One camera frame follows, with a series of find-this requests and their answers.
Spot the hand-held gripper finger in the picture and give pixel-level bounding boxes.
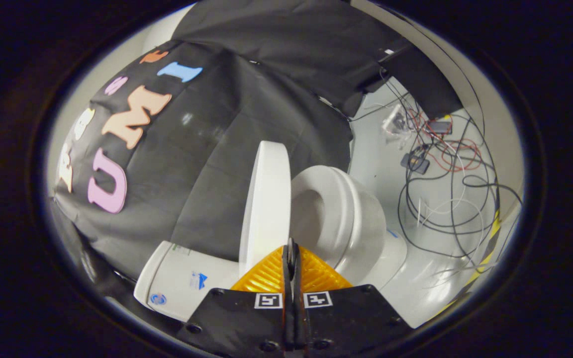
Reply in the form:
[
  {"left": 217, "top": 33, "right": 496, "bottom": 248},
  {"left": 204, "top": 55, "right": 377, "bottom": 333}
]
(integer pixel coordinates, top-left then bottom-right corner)
[
  {"left": 176, "top": 239, "right": 295, "bottom": 358},
  {"left": 290, "top": 239, "right": 414, "bottom": 358}
]

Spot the white toilet lid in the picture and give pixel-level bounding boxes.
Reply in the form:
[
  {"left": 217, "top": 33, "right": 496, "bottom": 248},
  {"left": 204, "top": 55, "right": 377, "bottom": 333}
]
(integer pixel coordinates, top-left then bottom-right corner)
[{"left": 238, "top": 141, "right": 292, "bottom": 277}]

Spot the white toilet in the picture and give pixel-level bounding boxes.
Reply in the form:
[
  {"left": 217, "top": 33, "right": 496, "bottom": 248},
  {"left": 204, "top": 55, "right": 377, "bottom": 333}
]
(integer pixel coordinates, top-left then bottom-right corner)
[{"left": 134, "top": 165, "right": 409, "bottom": 323}]

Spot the black backdrop cloth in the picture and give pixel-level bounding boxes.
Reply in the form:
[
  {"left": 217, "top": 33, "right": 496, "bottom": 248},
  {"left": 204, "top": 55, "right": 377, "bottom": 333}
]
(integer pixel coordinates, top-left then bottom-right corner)
[{"left": 53, "top": 0, "right": 464, "bottom": 299}]

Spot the small black electronic box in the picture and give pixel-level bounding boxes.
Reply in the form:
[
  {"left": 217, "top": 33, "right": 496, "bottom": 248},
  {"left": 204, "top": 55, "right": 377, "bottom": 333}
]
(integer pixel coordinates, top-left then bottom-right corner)
[{"left": 400, "top": 151, "right": 431, "bottom": 175}]

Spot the yellow black floor tape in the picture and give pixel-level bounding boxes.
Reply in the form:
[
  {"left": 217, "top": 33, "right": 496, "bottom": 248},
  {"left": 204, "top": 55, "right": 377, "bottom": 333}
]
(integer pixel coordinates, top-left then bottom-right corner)
[{"left": 436, "top": 209, "right": 502, "bottom": 319}]

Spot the clear plastic bag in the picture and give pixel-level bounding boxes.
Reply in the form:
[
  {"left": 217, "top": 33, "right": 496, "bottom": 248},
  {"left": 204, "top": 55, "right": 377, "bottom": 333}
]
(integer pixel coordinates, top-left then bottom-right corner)
[{"left": 382, "top": 103, "right": 412, "bottom": 139}]

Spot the dark flat electronic device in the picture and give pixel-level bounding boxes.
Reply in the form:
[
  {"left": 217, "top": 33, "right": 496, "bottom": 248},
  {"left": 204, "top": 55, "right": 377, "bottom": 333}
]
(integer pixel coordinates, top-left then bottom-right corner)
[{"left": 427, "top": 118, "right": 453, "bottom": 136}]

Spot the tangle of cables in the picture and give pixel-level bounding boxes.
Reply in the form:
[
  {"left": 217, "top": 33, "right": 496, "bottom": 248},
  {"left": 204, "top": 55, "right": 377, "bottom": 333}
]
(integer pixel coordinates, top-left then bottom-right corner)
[{"left": 351, "top": 47, "right": 524, "bottom": 289}]

